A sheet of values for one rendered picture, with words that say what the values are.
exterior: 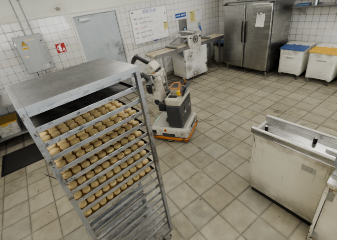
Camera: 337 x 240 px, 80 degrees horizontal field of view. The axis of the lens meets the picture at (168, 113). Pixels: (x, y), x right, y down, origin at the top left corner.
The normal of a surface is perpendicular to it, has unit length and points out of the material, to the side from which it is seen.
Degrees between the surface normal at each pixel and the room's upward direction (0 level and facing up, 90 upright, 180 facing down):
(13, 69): 90
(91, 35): 90
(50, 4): 90
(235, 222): 0
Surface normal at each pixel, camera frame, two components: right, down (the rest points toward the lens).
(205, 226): -0.13, -0.86
